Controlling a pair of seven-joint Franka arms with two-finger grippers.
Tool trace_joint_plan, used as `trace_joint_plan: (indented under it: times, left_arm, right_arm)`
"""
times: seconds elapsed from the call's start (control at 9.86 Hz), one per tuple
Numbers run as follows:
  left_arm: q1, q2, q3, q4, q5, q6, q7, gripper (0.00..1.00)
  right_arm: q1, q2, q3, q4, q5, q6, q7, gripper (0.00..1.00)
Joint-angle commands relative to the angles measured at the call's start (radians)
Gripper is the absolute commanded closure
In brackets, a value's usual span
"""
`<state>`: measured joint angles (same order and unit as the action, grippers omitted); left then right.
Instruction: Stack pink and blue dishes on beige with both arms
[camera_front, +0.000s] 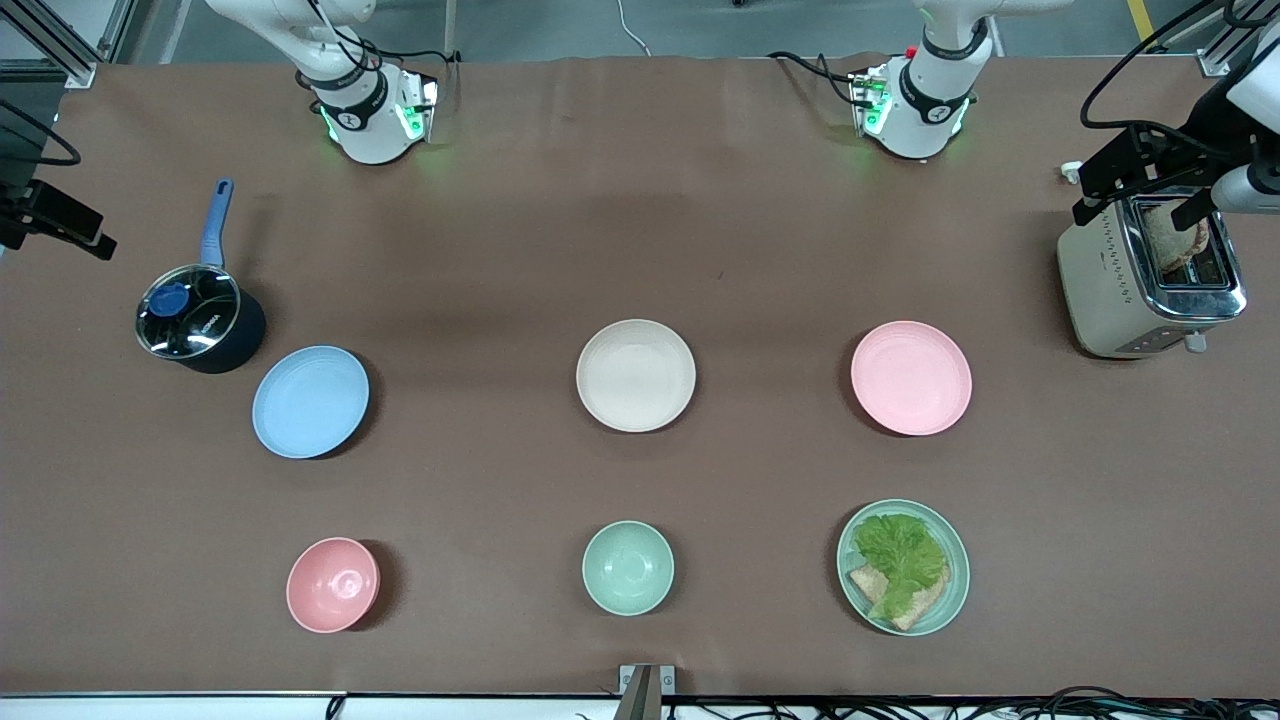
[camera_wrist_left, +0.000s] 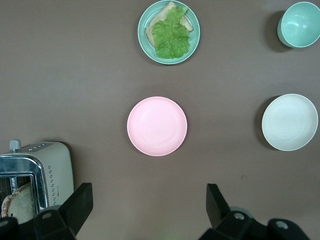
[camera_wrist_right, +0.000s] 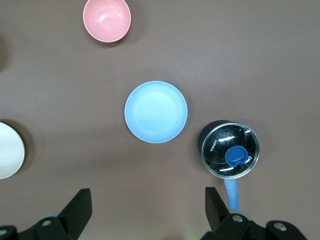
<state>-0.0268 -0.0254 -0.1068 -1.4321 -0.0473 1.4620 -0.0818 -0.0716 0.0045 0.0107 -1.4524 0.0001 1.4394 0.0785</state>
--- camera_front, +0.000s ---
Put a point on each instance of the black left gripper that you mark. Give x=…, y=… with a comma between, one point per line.
x=1190, y=150

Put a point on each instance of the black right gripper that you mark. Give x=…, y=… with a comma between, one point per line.
x=20, y=215

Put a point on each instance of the pink plate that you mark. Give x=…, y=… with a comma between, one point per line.
x=911, y=378

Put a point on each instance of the light blue plate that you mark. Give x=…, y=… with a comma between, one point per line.
x=310, y=402

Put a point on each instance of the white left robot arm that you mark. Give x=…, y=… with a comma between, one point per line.
x=925, y=110

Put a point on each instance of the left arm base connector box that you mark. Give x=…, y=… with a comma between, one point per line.
x=870, y=100

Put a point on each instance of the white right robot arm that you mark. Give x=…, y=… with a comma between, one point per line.
x=365, y=120

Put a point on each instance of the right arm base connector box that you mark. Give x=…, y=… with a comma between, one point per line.
x=420, y=108

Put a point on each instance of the small white plug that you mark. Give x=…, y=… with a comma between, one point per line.
x=1072, y=172

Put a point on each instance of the toast slice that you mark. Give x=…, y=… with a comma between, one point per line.
x=1170, y=240

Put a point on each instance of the beige chrome toaster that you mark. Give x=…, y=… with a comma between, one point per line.
x=1120, y=290

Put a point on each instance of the glass lid blue knob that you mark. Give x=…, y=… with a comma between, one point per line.
x=188, y=312

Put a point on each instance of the dark blue saucepan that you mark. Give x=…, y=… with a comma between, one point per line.
x=235, y=340

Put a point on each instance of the green lettuce leaf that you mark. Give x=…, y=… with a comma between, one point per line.
x=900, y=555

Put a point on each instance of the green plate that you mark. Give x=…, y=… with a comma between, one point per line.
x=955, y=590

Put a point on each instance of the pink bowl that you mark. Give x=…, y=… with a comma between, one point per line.
x=332, y=585

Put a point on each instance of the brown bread slice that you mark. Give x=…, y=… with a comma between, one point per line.
x=925, y=605

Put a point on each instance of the brown table cover sheet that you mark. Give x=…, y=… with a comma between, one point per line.
x=640, y=230

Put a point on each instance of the beige plate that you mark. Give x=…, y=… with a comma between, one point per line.
x=636, y=376

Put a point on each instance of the green bowl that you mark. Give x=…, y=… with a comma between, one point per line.
x=628, y=568

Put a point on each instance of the aluminium frame profile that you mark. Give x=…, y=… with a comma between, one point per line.
x=1225, y=40
x=60, y=45

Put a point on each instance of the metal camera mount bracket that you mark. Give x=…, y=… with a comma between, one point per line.
x=646, y=690

